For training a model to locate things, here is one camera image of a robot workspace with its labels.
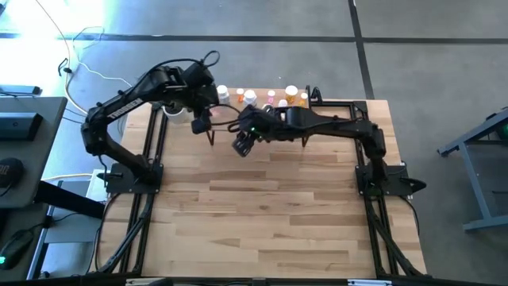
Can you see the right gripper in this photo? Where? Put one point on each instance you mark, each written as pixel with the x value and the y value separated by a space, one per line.
pixel 243 145

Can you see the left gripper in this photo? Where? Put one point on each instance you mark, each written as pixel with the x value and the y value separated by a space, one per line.
pixel 200 126

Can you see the white pill bottle blue label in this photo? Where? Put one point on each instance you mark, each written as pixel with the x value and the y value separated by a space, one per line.
pixel 250 95
pixel 223 90

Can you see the plain white tube bottle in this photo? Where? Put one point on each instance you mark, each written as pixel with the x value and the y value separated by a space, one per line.
pixel 282 102

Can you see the large orange bottle white cap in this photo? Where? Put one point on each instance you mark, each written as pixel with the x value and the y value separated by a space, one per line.
pixel 291 90

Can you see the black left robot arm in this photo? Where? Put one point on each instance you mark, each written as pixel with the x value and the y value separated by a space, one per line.
pixel 123 110

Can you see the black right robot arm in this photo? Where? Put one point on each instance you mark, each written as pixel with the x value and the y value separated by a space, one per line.
pixel 337 125

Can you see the snake plant in white pot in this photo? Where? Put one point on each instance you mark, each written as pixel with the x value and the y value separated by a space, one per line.
pixel 176 117

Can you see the white box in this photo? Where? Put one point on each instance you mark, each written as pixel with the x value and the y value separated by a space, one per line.
pixel 95 187

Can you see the black desk beam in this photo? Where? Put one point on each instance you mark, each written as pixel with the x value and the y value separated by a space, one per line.
pixel 67 200

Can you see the grey desk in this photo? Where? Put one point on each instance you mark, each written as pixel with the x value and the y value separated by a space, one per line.
pixel 39 159

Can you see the grey flat panel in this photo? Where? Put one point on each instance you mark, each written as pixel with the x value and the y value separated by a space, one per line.
pixel 71 230

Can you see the black box on desk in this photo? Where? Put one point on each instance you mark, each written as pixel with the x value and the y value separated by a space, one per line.
pixel 20 126

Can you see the black flat device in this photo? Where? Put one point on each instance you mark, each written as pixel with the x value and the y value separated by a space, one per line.
pixel 20 90

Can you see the black round pad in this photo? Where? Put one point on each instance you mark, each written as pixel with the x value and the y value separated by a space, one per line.
pixel 10 172

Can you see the black computer mouse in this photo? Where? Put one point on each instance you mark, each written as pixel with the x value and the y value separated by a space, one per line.
pixel 16 248

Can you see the blue-grey metal stand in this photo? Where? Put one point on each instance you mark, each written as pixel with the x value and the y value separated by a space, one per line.
pixel 472 134

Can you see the wooden shelf black metal frame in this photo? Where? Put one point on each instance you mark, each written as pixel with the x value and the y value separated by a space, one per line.
pixel 262 95

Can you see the black aluminium table frame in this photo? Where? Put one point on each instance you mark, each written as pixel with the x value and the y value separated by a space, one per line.
pixel 360 105

